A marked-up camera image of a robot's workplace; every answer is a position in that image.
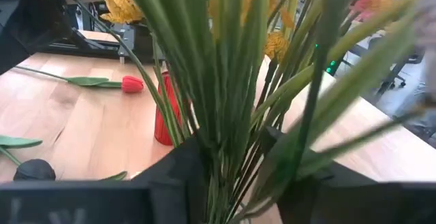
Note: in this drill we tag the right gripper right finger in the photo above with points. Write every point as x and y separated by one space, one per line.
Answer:
374 203

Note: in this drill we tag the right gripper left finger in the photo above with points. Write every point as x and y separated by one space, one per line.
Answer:
102 203

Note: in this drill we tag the black artificial tulip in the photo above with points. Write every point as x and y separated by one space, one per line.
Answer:
34 170

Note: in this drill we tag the red ribbed glass vase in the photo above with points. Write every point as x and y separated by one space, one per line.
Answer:
161 125

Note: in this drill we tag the red artificial tulip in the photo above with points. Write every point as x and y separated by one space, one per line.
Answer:
132 84

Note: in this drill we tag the yellow artificial flower bunch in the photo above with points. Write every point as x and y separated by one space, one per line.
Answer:
221 81

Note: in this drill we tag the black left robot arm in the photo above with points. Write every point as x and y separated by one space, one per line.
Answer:
30 30

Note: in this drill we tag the black office chair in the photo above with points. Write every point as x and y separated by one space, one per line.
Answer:
391 81

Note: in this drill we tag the black metal table frame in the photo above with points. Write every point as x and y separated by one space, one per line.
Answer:
102 47

